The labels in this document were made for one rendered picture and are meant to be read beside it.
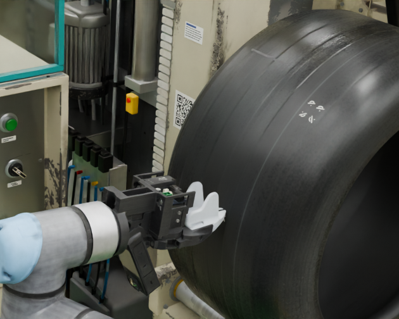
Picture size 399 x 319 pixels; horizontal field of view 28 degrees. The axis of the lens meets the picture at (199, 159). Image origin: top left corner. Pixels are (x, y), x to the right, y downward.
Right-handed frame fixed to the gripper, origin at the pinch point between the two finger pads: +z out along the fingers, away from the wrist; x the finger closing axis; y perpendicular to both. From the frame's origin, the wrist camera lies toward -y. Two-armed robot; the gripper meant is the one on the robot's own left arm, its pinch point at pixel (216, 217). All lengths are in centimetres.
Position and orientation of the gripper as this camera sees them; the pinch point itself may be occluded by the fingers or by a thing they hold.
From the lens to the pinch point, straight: 115.2
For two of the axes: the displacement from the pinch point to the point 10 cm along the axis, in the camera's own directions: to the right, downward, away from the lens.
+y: 1.8, -9.1, -3.7
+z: 7.4, -1.2, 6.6
